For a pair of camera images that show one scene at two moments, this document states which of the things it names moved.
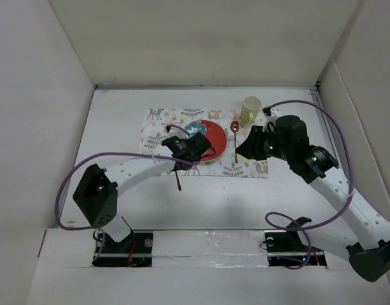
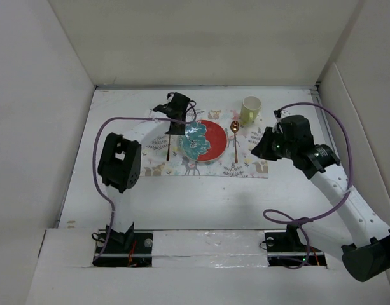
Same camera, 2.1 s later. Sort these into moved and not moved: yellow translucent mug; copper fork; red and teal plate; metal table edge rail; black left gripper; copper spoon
Moved: black left gripper; copper fork
Not moved: yellow translucent mug; red and teal plate; metal table edge rail; copper spoon
